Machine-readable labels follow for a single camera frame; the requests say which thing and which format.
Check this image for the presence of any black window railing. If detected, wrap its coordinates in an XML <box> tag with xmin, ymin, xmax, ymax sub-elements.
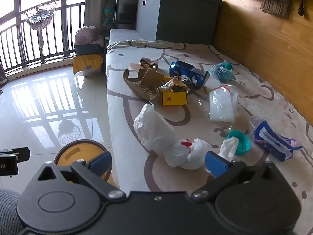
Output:
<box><xmin>0</xmin><ymin>0</ymin><xmax>89</xmax><ymax>76</ymax></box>

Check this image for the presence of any blue tissue packet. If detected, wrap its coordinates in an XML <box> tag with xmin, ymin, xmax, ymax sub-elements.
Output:
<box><xmin>249</xmin><ymin>118</ymin><xmax>304</xmax><ymax>162</ymax></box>

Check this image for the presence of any teal snack wrapper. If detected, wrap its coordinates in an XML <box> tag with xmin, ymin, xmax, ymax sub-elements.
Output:
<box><xmin>209</xmin><ymin>61</ymin><xmax>237</xmax><ymax>84</ymax></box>

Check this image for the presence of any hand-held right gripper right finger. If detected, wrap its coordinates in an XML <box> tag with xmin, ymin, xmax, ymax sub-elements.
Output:
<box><xmin>191</xmin><ymin>151</ymin><xmax>285</xmax><ymax>200</ymax></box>

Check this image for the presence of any grey mattress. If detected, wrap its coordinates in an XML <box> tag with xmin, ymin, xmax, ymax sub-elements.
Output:
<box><xmin>109</xmin><ymin>29</ymin><xmax>148</xmax><ymax>45</ymax></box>

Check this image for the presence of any black glossy shelf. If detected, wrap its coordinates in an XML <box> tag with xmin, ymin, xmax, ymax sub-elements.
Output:
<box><xmin>114</xmin><ymin>0</ymin><xmax>140</xmax><ymax>30</ymax></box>

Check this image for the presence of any white bag with red print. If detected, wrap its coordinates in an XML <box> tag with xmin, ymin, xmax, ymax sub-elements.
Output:
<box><xmin>164</xmin><ymin>138</ymin><xmax>214</xmax><ymax>171</ymax></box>

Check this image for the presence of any torn corrugated cardboard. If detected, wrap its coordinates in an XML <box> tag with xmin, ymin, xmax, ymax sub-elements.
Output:
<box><xmin>122</xmin><ymin>68</ymin><xmax>165</xmax><ymax>101</ymax></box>

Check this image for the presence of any white tissue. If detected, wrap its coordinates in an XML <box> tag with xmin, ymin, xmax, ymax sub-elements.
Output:
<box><xmin>217</xmin><ymin>136</ymin><xmax>239</xmax><ymax>162</ymax></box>

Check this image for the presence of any plain white plastic bag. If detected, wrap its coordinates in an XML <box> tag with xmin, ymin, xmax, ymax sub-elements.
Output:
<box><xmin>133</xmin><ymin>103</ymin><xmax>177</xmax><ymax>150</ymax></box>

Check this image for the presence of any pink plush cushion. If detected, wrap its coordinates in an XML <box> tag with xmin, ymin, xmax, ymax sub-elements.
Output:
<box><xmin>74</xmin><ymin>25</ymin><xmax>100</xmax><ymax>45</ymax></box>

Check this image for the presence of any yellow card box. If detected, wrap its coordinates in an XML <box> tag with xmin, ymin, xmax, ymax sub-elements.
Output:
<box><xmin>162</xmin><ymin>91</ymin><xmax>188</xmax><ymax>106</ymax></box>

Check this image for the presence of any hanging mesh basket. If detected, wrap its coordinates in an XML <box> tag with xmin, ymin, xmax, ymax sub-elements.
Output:
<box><xmin>23</xmin><ymin>3</ymin><xmax>56</xmax><ymax>49</ymax></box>

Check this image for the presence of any clear plastic bag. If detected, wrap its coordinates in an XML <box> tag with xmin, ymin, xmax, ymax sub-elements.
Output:
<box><xmin>209</xmin><ymin>84</ymin><xmax>248</xmax><ymax>123</ymax></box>

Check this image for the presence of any grey knitted cloth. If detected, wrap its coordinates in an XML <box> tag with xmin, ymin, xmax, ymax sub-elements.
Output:
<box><xmin>0</xmin><ymin>188</ymin><xmax>23</xmax><ymax>235</ymax></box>

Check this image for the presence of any grey storage box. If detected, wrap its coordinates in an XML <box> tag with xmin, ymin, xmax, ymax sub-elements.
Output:
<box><xmin>136</xmin><ymin>0</ymin><xmax>223</xmax><ymax>46</ymax></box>

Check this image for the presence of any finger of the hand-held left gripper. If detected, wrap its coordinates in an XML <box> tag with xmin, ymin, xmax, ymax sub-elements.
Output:
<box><xmin>0</xmin><ymin>147</ymin><xmax>31</xmax><ymax>162</ymax></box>

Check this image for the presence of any crushed blue can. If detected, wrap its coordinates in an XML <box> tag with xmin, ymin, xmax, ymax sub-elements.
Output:
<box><xmin>169</xmin><ymin>61</ymin><xmax>210</xmax><ymax>91</ymax></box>

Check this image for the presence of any black bag on wall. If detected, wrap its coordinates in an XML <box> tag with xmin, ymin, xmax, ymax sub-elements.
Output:
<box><xmin>260</xmin><ymin>0</ymin><xmax>292</xmax><ymax>19</ymax></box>

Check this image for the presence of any grey curtain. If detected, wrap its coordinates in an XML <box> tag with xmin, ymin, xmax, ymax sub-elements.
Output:
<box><xmin>83</xmin><ymin>0</ymin><xmax>110</xmax><ymax>30</ymax></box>

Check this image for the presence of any black cable with plug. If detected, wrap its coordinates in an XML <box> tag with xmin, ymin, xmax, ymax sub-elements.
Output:
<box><xmin>298</xmin><ymin>0</ymin><xmax>307</xmax><ymax>17</ymax></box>

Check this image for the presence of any gold wrapper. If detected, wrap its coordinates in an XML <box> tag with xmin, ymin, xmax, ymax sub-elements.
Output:
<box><xmin>158</xmin><ymin>77</ymin><xmax>190</xmax><ymax>95</ymax></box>

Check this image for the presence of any teal plastic lid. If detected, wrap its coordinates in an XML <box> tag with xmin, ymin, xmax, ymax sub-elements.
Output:
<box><xmin>227</xmin><ymin>130</ymin><xmax>251</xmax><ymax>156</ymax></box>

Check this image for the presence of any teal patterned bag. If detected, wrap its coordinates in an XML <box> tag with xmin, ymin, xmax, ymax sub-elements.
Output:
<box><xmin>101</xmin><ymin>0</ymin><xmax>119</xmax><ymax>38</ymax></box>

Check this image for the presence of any dark flat box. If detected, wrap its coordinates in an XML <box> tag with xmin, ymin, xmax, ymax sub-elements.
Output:
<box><xmin>74</xmin><ymin>42</ymin><xmax>105</xmax><ymax>55</ymax></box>

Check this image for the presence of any white printed bag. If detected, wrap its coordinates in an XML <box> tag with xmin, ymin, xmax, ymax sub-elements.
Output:
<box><xmin>83</xmin><ymin>64</ymin><xmax>103</xmax><ymax>78</ymax></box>

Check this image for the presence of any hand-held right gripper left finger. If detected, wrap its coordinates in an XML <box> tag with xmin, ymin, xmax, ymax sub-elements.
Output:
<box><xmin>37</xmin><ymin>151</ymin><xmax>128</xmax><ymax>201</ymax></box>

